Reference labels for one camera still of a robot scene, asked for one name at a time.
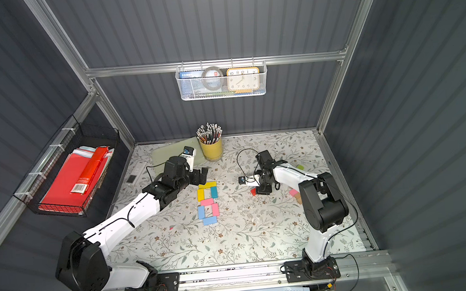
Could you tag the red long box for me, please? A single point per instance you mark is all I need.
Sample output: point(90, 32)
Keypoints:
point(84, 181)

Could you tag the long pink block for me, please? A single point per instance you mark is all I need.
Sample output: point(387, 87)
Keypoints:
point(293, 192)

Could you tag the yellow alarm clock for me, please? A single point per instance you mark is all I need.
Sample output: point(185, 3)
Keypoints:
point(243, 80)

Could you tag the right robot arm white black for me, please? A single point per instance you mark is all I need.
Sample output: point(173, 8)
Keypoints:
point(324, 206)

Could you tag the yellow block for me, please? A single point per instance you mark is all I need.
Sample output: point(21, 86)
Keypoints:
point(208, 185)
point(201, 194)

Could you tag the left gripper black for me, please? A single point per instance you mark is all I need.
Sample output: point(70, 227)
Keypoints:
point(197, 176)

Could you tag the white remote control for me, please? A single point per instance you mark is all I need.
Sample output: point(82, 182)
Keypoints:
point(136, 173)

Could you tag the yellow pencil cup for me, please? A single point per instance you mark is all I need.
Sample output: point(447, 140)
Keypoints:
point(212, 152)

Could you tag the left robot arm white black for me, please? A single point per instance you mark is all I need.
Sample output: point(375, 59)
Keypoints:
point(82, 264)

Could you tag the grey tape roll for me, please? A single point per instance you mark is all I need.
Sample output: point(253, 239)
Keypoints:
point(212, 78)

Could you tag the red folder stack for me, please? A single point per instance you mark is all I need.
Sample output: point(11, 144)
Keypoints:
point(59, 198)

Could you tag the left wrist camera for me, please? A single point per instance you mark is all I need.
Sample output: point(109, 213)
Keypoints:
point(189, 154)

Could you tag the light blue block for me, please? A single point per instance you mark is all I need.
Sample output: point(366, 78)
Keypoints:
point(201, 212)
point(210, 221)

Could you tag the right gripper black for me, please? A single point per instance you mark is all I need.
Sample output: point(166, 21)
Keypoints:
point(262, 182)

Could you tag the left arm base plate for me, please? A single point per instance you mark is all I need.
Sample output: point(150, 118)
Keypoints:
point(160, 282)

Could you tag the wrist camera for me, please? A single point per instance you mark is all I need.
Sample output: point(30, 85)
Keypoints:
point(249, 181)
point(189, 154)

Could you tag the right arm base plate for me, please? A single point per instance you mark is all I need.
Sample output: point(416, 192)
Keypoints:
point(305, 270)

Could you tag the black wire side basket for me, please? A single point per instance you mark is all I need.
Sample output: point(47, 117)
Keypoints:
point(37, 182)

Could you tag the white wire wall basket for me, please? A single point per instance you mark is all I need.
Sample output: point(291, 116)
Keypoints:
point(224, 80)

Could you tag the teal block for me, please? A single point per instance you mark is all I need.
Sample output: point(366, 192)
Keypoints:
point(214, 192)

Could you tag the pale green book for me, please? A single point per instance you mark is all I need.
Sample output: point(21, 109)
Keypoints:
point(161, 154)

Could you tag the aluminium rail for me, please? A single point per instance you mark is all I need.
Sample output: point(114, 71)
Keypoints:
point(360, 265)

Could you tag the bundle of pencils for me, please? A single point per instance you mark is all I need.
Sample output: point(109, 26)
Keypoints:
point(209, 133)

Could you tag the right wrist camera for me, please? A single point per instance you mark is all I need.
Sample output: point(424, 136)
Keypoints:
point(249, 181)

